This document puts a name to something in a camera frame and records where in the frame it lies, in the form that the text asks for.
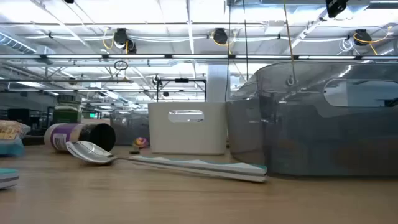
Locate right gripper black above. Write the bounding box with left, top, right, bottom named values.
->
left=325, top=0, right=349, bottom=19

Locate yellow cable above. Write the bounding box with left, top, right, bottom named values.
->
left=282, top=0, right=296, bottom=88

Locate white plastic bin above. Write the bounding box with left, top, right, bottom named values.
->
left=147, top=101, right=228, bottom=156

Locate purple-label spice jar black cap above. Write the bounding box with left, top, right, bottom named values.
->
left=44, top=122, right=117, bottom=153

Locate black ceiling cable reel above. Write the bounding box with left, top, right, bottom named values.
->
left=353, top=29, right=373, bottom=47
left=113, top=27, right=138, bottom=54
left=212, top=27, right=229, bottom=45

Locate green-capped herb spice jar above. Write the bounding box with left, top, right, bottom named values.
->
left=52, top=95, right=83, bottom=124

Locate blue and yellow ramen packet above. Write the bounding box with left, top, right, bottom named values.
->
left=0, top=119, right=32, bottom=157

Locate iridescent spoon teal handle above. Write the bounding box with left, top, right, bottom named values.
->
left=129, top=136, right=151, bottom=155

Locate black metal frame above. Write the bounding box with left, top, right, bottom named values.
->
left=155, top=77, right=208, bottom=103

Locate grey translucent plastic bin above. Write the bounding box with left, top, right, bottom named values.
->
left=109, top=111, right=150, bottom=147
left=225, top=60, right=398, bottom=179

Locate silver spoon striped teal handle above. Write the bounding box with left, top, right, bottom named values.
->
left=65, top=140, right=269, bottom=184
left=0, top=167, right=20, bottom=190

